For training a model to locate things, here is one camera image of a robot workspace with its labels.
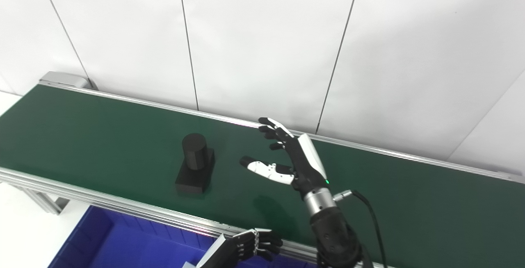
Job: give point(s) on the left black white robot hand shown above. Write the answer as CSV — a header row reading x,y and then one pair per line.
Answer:
x,y
238,247

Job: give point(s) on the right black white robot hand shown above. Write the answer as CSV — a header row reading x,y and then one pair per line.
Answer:
x,y
305,165

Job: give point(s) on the black cylinder block part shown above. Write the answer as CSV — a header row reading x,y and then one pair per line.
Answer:
x,y
195,165

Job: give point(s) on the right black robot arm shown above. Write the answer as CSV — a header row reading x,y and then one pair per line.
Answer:
x,y
332,235

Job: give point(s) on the blue plastic bin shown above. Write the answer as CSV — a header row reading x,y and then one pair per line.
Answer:
x,y
123,243

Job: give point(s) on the green conveyor belt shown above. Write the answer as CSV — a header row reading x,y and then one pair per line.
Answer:
x,y
123,137

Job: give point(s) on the aluminium conveyor support leg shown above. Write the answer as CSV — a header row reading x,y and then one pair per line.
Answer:
x,y
45,202

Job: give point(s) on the grey conveyor end housing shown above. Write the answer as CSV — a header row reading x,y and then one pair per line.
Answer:
x,y
61,79

